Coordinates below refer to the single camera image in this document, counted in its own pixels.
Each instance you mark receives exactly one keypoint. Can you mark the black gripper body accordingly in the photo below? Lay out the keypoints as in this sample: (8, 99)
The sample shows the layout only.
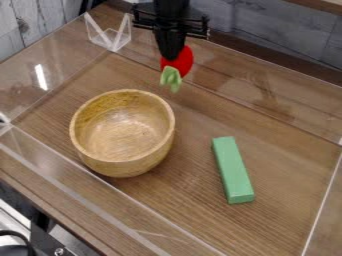
(175, 15)

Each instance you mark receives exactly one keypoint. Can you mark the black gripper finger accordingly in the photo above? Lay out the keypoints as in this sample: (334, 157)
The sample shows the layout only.
(177, 43)
(163, 43)

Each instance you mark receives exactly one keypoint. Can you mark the red plush strawberry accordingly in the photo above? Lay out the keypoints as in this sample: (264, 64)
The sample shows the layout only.
(175, 69)

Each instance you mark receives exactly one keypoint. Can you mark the wooden bowl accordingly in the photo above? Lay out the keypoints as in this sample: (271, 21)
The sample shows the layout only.
(121, 132)

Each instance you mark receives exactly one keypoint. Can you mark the clear acrylic tray walls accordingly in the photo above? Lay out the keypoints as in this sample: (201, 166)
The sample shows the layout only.
(283, 116)

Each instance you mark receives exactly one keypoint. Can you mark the green rectangular block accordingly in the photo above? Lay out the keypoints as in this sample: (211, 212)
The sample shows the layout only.
(236, 184)

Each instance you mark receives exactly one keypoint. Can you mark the black metal bracket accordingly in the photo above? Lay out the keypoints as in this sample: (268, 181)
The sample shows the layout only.
(45, 245)

